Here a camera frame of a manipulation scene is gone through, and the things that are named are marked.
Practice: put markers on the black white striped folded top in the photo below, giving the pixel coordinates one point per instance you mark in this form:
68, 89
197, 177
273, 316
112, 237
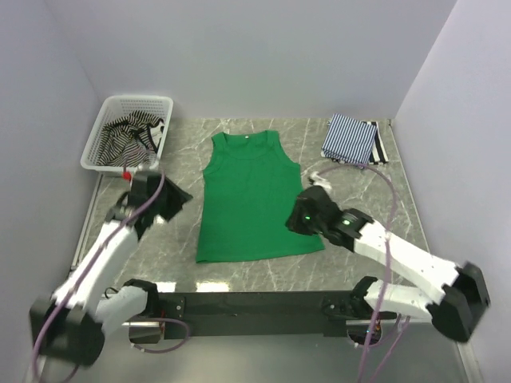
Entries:
378, 155

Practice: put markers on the striped clothes in basket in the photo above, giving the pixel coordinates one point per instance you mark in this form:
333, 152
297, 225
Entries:
130, 140

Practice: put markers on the white plastic laundry basket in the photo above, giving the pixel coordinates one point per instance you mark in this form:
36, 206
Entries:
118, 106

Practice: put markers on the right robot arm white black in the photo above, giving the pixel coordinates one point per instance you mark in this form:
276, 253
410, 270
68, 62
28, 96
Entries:
454, 298

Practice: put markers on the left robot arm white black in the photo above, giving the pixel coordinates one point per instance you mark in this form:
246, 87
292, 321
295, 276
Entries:
74, 322

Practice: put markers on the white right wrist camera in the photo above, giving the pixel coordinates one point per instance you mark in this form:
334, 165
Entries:
315, 179

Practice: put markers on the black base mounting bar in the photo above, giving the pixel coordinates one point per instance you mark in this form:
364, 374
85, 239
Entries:
263, 313

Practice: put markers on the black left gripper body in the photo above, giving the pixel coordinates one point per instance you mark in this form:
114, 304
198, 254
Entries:
156, 214

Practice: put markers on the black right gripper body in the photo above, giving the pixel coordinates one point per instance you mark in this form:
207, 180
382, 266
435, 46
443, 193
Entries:
300, 223

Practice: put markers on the green tank top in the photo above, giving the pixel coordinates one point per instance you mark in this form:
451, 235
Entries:
250, 187

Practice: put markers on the blue striped folded tank top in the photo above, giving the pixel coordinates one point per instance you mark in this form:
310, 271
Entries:
349, 140

